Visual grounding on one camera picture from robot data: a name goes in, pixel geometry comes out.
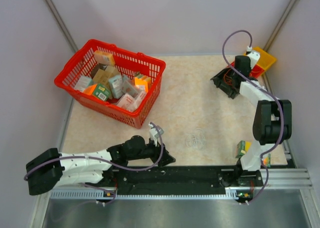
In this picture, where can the tan box in basket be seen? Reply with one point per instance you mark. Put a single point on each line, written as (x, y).
(103, 76)

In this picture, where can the red plastic bin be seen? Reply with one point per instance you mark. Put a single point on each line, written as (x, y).
(258, 70)

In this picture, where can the pale blue box in basket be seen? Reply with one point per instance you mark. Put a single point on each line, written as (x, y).
(115, 84)

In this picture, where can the bright orange pack in basket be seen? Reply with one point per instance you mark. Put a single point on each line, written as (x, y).
(143, 82)

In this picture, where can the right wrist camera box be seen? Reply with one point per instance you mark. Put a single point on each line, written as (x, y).
(253, 55)

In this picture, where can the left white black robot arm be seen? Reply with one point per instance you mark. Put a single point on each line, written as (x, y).
(53, 169)

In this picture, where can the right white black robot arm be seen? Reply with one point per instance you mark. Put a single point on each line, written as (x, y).
(272, 122)

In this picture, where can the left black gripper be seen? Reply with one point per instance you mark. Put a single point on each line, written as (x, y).
(165, 159)

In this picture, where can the green orange box in basket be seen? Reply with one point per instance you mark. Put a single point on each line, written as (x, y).
(99, 91)

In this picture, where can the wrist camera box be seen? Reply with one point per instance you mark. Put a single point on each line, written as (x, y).
(253, 55)
(154, 133)

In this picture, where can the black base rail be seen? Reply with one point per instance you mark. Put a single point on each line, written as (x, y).
(187, 182)

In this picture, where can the pink white box in basket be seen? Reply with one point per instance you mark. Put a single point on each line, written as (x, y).
(130, 103)

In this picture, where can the red plastic shopping basket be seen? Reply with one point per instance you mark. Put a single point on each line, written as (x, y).
(126, 62)

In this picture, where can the black plastic bin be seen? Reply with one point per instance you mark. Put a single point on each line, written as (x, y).
(231, 87)

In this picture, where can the yellow plastic bin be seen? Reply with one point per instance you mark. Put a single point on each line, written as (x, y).
(266, 60)

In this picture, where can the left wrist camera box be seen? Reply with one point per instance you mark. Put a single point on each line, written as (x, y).
(154, 133)

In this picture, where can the green orange sponge pack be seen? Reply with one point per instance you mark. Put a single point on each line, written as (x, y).
(243, 147)

